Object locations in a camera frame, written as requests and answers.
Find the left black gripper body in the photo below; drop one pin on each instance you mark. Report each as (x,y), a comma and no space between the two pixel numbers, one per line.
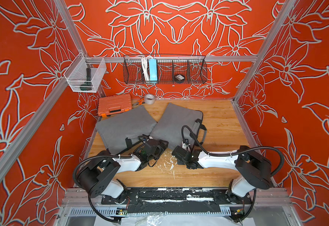
(158,152)

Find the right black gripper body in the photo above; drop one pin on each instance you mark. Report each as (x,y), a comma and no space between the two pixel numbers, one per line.
(182,162)

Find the grey laptop bag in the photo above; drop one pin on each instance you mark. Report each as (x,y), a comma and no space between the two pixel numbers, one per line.
(173,119)
(120,132)

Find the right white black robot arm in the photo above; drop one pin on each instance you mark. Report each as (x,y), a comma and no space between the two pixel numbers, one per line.
(255,169)

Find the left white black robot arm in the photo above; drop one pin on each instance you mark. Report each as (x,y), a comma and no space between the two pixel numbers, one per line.
(96,174)

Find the clear tape roll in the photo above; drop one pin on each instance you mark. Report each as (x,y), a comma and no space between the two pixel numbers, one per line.
(149,99)

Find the orange tool case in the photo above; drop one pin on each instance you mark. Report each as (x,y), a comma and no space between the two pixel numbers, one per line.
(113,105)

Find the light blue box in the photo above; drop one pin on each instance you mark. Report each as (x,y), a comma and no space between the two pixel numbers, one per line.
(152,62)

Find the dark green flashlight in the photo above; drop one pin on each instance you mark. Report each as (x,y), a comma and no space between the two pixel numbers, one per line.
(87,85)

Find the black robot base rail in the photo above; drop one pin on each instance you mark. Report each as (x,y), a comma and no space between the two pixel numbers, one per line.
(180,200)

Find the orange handled pliers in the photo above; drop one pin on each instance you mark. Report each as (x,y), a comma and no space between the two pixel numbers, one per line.
(140,102)

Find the black wire wall basket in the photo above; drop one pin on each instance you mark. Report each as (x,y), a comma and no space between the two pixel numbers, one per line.
(193,67)

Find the clear plastic wall bin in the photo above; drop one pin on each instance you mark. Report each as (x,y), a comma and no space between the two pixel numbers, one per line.
(75,75)

